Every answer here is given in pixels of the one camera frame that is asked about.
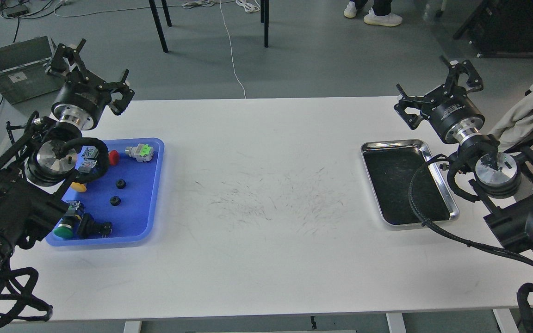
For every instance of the beige cloth on chair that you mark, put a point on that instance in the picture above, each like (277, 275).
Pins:
(516, 127)

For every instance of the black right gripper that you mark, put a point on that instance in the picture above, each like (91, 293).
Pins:
(451, 113)

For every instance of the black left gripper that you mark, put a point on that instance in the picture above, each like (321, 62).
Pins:
(79, 102)

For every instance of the white sneaker right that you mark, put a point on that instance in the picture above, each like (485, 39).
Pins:
(390, 20)

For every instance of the black selector switch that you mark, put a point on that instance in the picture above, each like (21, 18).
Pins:
(88, 228)

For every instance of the grey plastic crate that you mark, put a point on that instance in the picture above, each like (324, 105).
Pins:
(23, 70)

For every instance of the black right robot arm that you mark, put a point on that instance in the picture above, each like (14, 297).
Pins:
(477, 171)

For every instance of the blue plastic tray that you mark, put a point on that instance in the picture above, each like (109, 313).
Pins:
(133, 219)

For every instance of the black table leg left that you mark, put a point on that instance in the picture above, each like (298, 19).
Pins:
(157, 22)

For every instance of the red push button switch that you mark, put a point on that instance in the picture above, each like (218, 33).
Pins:
(113, 157)

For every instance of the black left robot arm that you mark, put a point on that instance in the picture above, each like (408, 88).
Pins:
(39, 168)

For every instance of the black equipment case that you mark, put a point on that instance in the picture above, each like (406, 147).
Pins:
(500, 28)

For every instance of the white sneaker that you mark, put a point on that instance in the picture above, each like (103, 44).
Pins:
(351, 10)
(390, 20)

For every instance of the green grey switch module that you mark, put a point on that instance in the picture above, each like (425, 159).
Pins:
(141, 152)

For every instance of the small black gear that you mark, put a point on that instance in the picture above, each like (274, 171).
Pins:
(120, 183)
(115, 201)

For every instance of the white sneaker left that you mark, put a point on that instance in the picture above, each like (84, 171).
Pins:
(351, 10)

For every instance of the green push button switch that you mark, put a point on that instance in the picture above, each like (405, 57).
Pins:
(69, 222)

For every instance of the silver metal tray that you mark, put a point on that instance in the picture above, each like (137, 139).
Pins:
(391, 166)

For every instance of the yellow push button switch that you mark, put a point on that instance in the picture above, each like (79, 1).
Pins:
(78, 187)

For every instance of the black table leg right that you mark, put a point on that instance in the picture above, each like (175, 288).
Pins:
(264, 19)

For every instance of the black table leg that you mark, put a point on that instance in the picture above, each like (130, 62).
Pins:
(264, 19)
(157, 22)

